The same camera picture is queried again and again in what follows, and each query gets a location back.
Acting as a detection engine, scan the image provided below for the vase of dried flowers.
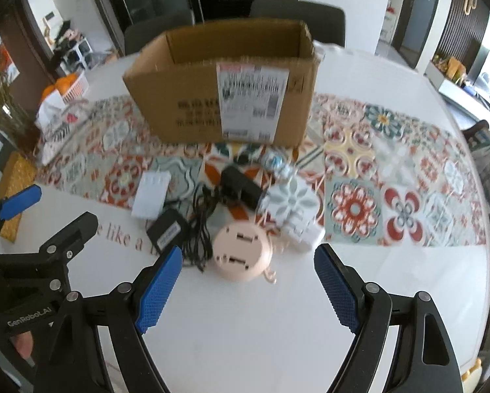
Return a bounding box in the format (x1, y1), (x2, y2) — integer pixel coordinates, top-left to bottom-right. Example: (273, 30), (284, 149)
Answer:
(0, 63), (41, 160)

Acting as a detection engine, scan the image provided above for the white storage shelf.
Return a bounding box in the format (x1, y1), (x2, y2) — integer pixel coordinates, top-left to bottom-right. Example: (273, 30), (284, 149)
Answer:
(61, 39), (94, 72)

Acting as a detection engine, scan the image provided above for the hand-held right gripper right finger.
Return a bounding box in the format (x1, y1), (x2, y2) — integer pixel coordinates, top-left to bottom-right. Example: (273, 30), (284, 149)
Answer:
(313, 243), (464, 393)

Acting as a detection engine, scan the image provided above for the white power strip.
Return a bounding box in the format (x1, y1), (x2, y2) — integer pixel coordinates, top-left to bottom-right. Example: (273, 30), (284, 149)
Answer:
(131, 171), (173, 219)

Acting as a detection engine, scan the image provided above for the white fruit basket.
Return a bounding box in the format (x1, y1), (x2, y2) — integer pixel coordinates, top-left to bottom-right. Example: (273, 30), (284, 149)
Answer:
(61, 69), (91, 105)

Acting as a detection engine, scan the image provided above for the white tissue pack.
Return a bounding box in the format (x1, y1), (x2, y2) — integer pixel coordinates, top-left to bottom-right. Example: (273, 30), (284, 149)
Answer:
(34, 90), (91, 164)

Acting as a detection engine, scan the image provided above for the yellow woven mat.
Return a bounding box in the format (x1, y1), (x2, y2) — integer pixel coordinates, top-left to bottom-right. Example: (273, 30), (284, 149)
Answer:
(0, 151), (39, 244)

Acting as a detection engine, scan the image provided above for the dark dining chair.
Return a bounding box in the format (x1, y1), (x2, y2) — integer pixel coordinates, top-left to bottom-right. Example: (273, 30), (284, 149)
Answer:
(124, 10), (197, 56)
(249, 0), (347, 46)

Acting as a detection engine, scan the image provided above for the yellow paper bag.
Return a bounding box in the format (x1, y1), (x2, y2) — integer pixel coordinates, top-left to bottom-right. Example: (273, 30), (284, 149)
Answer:
(445, 57), (467, 80)

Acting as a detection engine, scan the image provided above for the person's left hand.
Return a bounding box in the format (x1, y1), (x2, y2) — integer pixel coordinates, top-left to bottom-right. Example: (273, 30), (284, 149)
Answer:
(9, 329), (35, 362)

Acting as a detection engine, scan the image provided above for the pink round power socket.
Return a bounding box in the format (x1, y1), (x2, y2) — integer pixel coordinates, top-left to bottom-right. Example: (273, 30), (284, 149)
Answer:
(212, 223), (278, 285)

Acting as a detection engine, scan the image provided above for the dark slatted wall panel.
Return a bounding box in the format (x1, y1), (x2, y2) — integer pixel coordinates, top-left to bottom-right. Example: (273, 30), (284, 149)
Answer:
(437, 0), (490, 74)

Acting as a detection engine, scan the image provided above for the white plug adapter block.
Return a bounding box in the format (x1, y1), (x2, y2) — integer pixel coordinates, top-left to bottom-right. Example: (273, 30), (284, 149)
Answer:
(257, 176), (327, 252)

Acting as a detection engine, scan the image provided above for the black power cable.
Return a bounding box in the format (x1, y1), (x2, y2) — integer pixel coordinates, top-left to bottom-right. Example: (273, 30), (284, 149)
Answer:
(181, 184), (223, 273)

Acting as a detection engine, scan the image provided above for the black power adapter blue label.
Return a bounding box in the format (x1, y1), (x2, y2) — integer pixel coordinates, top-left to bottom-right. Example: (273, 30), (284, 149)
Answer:
(146, 209), (190, 252)

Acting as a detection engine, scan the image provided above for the patterned table runner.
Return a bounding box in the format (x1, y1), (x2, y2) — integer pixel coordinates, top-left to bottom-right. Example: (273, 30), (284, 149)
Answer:
(36, 92), (487, 248)

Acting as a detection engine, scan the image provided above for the wooden chair striped cushion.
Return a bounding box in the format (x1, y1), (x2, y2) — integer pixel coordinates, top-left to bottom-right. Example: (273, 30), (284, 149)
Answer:
(462, 120), (490, 214)

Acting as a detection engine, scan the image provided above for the brown cardboard box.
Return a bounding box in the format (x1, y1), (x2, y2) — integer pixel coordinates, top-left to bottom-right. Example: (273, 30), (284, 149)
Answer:
(123, 18), (323, 148)

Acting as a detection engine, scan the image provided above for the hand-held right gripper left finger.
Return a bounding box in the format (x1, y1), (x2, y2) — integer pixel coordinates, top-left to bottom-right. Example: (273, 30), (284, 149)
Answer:
(34, 245), (184, 393)

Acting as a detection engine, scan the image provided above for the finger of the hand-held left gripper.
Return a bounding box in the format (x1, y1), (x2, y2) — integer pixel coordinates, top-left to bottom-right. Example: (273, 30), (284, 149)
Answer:
(44, 211), (99, 256)
(0, 184), (42, 254)

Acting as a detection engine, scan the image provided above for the black charger brick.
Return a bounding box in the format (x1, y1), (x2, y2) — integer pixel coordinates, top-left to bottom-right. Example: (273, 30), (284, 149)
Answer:
(220, 166), (264, 209)

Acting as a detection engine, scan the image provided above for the white tv stand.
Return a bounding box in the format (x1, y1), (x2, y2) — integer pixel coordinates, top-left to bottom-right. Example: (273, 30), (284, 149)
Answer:
(427, 61), (490, 119)

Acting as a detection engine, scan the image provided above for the grey room door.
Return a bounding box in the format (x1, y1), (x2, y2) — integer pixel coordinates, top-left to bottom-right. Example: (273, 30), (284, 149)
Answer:
(401, 0), (444, 68)

